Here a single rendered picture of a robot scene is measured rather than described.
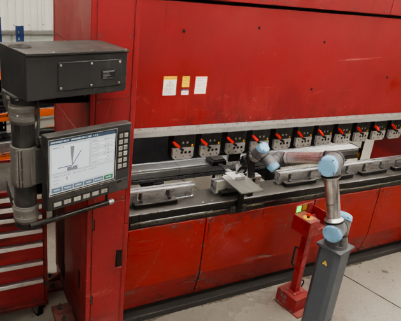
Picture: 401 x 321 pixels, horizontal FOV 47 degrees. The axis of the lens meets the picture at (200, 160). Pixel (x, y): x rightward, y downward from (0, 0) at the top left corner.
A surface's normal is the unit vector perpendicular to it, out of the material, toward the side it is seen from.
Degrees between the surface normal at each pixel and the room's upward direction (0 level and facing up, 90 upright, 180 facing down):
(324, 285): 90
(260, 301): 0
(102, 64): 90
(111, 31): 90
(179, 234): 90
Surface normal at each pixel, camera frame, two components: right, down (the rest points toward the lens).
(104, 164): 0.70, 0.34
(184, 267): 0.47, 0.39
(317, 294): -0.73, 0.18
